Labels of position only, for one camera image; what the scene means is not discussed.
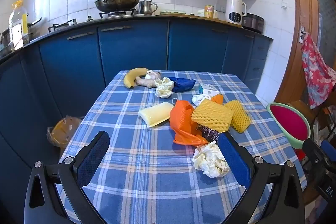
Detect green bin with red bag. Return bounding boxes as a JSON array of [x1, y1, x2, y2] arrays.
[[266, 102, 311, 149]]

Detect pale yellow foam sheet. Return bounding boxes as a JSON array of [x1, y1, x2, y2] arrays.
[[138, 102, 175, 128]]

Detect blue plaid tablecloth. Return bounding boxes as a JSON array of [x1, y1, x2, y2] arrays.
[[56, 70, 307, 224]]

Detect metal kettle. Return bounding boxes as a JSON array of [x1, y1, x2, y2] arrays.
[[138, 0, 158, 16]]

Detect gas stove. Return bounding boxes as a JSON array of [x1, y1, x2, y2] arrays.
[[47, 9, 139, 32]]

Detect yellow bucket with plastic bag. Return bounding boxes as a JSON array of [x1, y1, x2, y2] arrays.
[[47, 115, 82, 148]]

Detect large yellow foam net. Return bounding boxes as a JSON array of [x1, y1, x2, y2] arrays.
[[191, 99, 235, 133]]

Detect ginger root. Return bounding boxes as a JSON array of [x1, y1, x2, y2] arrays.
[[135, 76, 156, 88]]

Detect red floral cloth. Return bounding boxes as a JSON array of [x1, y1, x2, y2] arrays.
[[301, 32, 336, 109]]

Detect large crumpled tissue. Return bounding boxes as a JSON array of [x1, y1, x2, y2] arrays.
[[192, 140, 230, 178]]

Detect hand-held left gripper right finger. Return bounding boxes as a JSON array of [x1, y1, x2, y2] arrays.
[[218, 132, 306, 224]]

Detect yellow banana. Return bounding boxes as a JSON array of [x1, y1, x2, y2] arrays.
[[123, 68, 150, 88]]

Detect white carton box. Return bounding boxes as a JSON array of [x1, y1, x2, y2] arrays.
[[198, 83, 220, 96]]

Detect dark purple wrapper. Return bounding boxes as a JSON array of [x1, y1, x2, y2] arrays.
[[196, 124, 220, 143]]

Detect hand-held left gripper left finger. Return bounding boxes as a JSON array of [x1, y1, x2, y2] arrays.
[[24, 130, 111, 224]]

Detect cooking oil bottle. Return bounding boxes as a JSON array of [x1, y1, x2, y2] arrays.
[[9, 0, 29, 51]]

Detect blue mesh bag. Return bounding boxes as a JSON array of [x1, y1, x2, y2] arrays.
[[168, 76, 196, 93]]

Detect wooden door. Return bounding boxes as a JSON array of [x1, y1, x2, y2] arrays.
[[273, 0, 336, 203]]

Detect pale green flat board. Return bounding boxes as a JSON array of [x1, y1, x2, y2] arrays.
[[160, 10, 187, 16]]

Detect small yellow foam net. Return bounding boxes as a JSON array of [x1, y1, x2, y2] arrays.
[[224, 100, 252, 133]]

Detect black wok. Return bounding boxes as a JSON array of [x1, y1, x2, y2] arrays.
[[89, 0, 141, 12]]

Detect white electric kettle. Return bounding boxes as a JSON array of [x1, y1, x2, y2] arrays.
[[224, 0, 247, 24]]

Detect orange plastic bag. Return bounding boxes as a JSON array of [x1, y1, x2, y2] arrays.
[[169, 94, 223, 146]]

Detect blue base cabinets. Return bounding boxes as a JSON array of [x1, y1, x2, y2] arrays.
[[0, 17, 273, 188]]

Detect white plastic wrap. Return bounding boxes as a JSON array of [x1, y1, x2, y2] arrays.
[[191, 93, 212, 106]]

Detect dark rice cooker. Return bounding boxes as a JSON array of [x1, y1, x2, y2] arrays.
[[241, 13, 264, 33]]

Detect garlic bulb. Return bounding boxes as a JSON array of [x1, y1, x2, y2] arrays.
[[145, 70, 161, 81]]

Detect small crumpled tissue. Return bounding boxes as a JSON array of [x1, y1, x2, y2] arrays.
[[155, 77, 175, 98]]

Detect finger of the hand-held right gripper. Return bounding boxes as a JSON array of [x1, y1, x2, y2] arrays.
[[321, 140, 336, 156], [302, 139, 327, 169]]

